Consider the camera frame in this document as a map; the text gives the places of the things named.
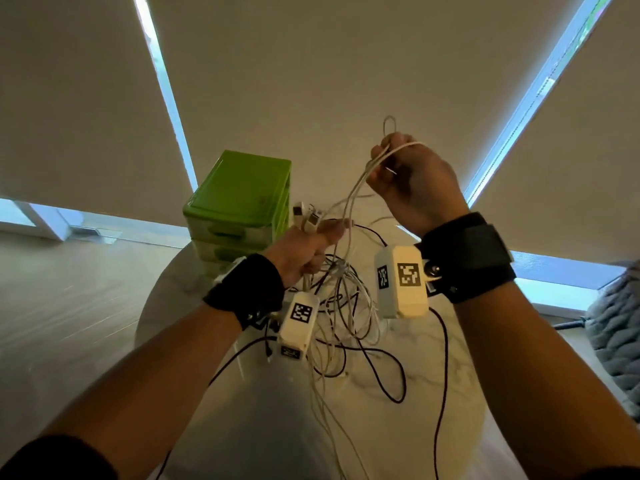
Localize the person's right hand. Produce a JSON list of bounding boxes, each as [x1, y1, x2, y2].
[[366, 133, 471, 239]]

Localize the person's left hand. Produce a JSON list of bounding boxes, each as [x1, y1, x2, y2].
[[262, 219, 352, 289]]

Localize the long white cable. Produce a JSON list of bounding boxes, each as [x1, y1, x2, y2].
[[320, 116, 427, 275]]

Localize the white cable with plugs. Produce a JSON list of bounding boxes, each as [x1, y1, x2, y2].
[[292, 201, 323, 295]]

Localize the person's right forearm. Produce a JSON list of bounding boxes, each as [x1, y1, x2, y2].
[[452, 281, 640, 480]]

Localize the person's left forearm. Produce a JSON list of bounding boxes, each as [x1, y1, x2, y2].
[[0, 304, 246, 480]]

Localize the green plastic drawer organiser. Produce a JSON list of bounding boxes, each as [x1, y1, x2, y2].
[[182, 149, 293, 278]]

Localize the beige roller blind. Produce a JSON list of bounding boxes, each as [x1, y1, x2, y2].
[[0, 0, 195, 228], [472, 0, 640, 268], [145, 0, 588, 230]]

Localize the grey chunky knit blanket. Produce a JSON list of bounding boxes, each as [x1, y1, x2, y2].
[[584, 262, 640, 423]]

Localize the tangle of white cables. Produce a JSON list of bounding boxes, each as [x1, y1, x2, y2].
[[300, 245, 388, 480]]

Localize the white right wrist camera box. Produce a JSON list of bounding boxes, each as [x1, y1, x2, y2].
[[373, 244, 431, 320]]

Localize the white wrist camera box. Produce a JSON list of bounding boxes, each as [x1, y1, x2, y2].
[[373, 244, 431, 320], [276, 292, 321, 362]]

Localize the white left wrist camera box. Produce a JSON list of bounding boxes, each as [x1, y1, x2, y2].
[[276, 292, 321, 362]]

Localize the black left wrist strap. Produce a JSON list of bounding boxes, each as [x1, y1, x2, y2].
[[202, 253, 286, 331]]

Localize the black wrist strap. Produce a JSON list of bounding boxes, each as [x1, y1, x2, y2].
[[202, 253, 286, 331], [414, 212, 517, 305]]

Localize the black right wrist strap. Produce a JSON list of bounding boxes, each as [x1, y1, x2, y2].
[[414, 212, 517, 305]]

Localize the black left camera cable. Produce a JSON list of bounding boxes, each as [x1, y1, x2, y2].
[[154, 322, 281, 480]]

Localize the black camera cable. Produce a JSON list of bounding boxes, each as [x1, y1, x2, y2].
[[154, 322, 281, 480], [428, 306, 449, 480]]

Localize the black right camera cable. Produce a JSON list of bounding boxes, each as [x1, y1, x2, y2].
[[428, 306, 449, 480]]

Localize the white window frame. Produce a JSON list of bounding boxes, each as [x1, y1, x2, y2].
[[0, 197, 123, 244]]

